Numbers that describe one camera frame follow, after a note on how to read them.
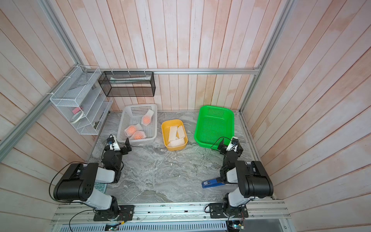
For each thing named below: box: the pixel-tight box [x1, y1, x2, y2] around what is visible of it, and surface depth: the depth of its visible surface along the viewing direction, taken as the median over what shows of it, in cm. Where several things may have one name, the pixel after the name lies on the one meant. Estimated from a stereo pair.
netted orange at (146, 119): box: [141, 109, 155, 126], surface depth 110 cm
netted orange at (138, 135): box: [129, 130, 147, 141], surface depth 97 cm
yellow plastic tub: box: [161, 118, 188, 152], surface depth 105 cm
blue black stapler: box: [201, 177, 227, 189], surface depth 82 cm
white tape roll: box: [70, 111, 84, 124], surface depth 81 cm
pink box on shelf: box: [72, 106, 81, 115], surface depth 83 cm
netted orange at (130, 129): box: [124, 123, 143, 138], surface depth 102 cm
